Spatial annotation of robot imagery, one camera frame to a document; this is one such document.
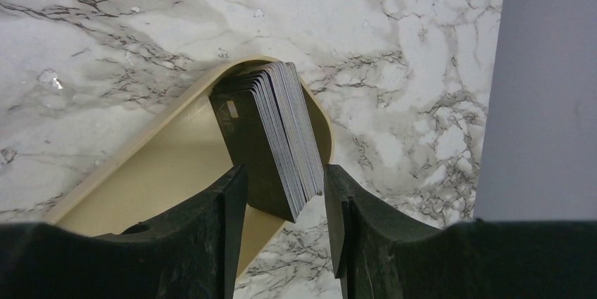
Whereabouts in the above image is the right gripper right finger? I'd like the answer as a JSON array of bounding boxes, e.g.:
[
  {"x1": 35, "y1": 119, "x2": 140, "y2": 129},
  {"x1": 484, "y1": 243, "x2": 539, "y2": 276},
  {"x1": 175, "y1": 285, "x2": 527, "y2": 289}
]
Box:
[{"x1": 324, "y1": 165, "x2": 596, "y2": 298}]

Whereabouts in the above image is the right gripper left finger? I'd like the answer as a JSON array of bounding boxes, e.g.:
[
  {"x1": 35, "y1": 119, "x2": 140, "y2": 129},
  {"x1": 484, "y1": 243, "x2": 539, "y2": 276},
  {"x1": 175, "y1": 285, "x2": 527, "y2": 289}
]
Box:
[{"x1": 1, "y1": 165, "x2": 249, "y2": 298}]

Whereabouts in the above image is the stack of credit cards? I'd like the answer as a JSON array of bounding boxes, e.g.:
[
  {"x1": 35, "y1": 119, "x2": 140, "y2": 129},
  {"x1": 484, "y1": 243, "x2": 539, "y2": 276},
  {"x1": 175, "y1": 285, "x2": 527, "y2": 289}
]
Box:
[{"x1": 209, "y1": 61, "x2": 324, "y2": 222}]

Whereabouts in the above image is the beige oval tray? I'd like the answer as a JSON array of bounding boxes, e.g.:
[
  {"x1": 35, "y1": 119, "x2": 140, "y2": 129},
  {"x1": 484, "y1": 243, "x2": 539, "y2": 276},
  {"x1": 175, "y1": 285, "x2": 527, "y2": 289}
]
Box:
[{"x1": 44, "y1": 56, "x2": 334, "y2": 279}]

